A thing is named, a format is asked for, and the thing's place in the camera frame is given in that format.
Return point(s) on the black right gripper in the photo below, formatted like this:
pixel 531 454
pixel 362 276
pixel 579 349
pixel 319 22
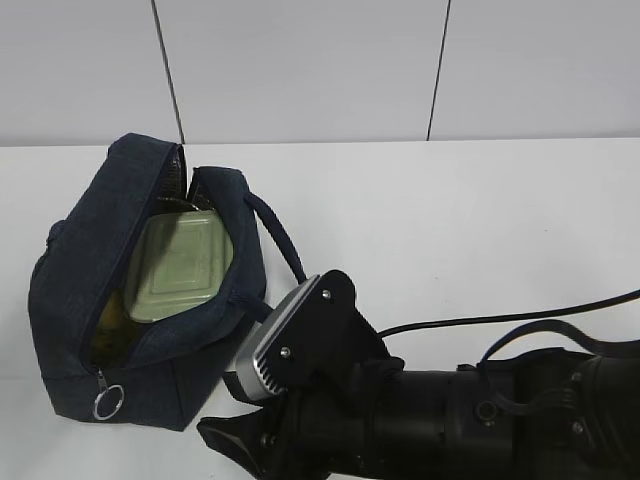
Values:
pixel 390 423

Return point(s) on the dark blue fabric lunch bag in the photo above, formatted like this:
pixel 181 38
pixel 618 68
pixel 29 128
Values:
pixel 175 365

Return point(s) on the yellow toy pumpkin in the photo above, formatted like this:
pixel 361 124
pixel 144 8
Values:
pixel 116 333

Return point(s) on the green lid glass food container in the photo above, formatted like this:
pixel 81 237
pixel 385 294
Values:
pixel 179 263

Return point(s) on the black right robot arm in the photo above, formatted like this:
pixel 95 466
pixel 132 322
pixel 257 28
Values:
pixel 547 414

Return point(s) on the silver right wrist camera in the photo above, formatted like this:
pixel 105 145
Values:
pixel 315 339

